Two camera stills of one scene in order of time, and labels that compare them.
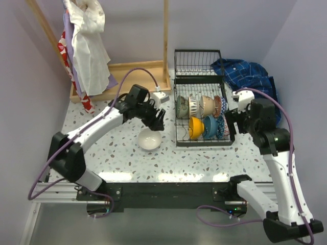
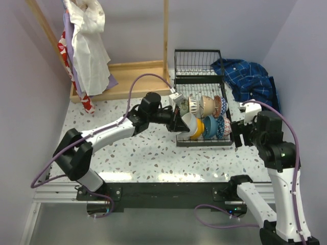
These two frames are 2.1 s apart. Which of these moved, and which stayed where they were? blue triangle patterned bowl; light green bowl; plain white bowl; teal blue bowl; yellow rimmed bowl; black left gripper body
Moved: black left gripper body; plain white bowl
Stayed: teal blue bowl; blue triangle patterned bowl; yellow rimmed bowl; light green bowl
